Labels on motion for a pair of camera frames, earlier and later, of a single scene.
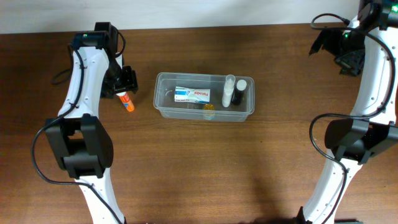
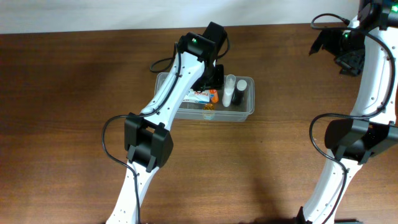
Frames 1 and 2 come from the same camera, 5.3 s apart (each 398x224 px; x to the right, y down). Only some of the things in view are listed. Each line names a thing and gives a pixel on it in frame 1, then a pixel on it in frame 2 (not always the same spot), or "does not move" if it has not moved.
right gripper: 347,58 does not move
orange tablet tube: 126,101 -> 214,96
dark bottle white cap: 239,91 does not move
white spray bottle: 229,87 does not move
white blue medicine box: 192,95 does not move
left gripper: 127,82 -> 214,79
